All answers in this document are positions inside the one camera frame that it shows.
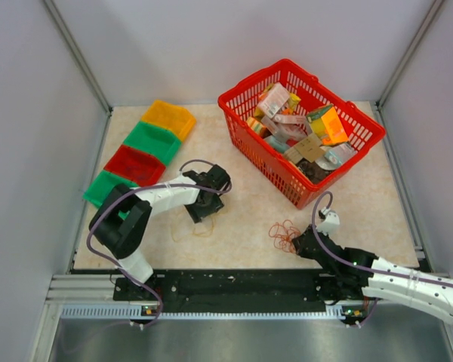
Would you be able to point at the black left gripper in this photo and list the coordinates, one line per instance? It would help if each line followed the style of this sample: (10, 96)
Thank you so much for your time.
(214, 205)

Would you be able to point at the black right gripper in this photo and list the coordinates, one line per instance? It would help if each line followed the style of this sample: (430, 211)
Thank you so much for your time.
(298, 243)

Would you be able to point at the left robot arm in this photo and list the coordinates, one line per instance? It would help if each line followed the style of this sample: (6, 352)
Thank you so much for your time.
(121, 221)

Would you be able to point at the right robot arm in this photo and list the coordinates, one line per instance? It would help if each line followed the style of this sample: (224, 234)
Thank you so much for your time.
(359, 271)

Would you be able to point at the green plastic bin rear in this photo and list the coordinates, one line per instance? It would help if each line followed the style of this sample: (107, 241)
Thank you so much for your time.
(156, 141)

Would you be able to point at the green plastic bin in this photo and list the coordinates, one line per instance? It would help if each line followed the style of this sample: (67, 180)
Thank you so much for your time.
(156, 141)
(102, 185)

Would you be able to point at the red plastic bin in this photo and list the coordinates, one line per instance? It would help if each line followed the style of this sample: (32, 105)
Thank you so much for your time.
(135, 165)

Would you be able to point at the yellow plastic bin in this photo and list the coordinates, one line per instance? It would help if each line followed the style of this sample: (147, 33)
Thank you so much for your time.
(176, 119)

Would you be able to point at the brown cardboard box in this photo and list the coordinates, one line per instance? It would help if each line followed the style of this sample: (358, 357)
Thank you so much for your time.
(309, 149)

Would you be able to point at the green plastic bin front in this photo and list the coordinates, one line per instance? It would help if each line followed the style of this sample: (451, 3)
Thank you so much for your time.
(102, 185)

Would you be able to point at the pink box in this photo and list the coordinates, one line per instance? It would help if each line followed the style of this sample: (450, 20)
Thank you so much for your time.
(273, 100)

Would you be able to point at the orange green carton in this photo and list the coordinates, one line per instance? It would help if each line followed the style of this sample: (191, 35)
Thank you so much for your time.
(326, 124)

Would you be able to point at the metal front plate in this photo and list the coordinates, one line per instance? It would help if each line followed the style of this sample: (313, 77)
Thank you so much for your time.
(392, 334)

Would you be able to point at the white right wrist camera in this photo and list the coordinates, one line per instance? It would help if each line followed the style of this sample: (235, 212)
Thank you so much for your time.
(330, 221)

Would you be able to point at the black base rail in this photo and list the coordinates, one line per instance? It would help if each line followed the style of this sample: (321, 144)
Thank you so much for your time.
(246, 290)

